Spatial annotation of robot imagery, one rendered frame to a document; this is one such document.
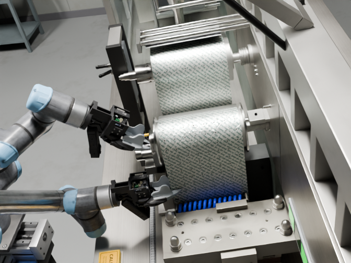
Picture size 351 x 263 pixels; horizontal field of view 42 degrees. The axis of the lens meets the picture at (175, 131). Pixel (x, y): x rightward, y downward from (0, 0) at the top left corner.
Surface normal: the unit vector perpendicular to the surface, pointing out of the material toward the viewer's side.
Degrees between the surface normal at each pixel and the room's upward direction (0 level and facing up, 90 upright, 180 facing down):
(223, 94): 92
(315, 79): 0
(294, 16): 90
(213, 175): 90
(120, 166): 0
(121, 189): 90
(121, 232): 0
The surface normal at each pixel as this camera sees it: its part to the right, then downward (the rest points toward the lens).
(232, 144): 0.05, 0.64
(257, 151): -0.17, -0.75
